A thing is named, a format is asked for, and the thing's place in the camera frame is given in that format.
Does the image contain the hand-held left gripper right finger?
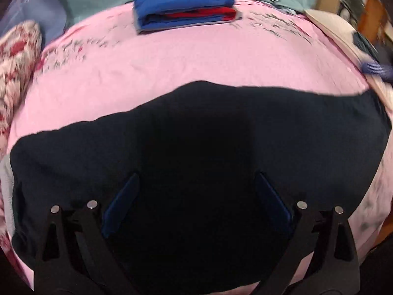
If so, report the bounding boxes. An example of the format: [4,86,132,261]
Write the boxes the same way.
[253,172,360,295]

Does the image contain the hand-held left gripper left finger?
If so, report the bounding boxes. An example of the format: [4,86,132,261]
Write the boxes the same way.
[33,173,141,295]

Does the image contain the dark navy pants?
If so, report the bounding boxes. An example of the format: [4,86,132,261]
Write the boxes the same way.
[9,80,392,295]

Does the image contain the pink bedsheet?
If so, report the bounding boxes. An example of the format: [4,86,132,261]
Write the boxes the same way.
[6,0,393,292]

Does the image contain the red white floral pillow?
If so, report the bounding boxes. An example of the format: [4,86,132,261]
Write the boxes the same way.
[0,20,43,157]

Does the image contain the dark blue cloth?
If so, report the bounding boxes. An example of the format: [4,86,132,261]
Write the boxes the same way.
[352,31,393,83]

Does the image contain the cream pillow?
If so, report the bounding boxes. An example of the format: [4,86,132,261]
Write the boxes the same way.
[304,9,393,99]

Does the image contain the folded red garment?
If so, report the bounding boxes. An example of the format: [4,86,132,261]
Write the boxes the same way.
[160,7,238,20]

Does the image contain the folded blue garment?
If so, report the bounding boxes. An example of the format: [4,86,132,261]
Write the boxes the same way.
[133,0,236,30]

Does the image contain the blue plaid sheet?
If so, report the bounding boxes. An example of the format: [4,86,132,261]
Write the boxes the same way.
[6,0,71,42]

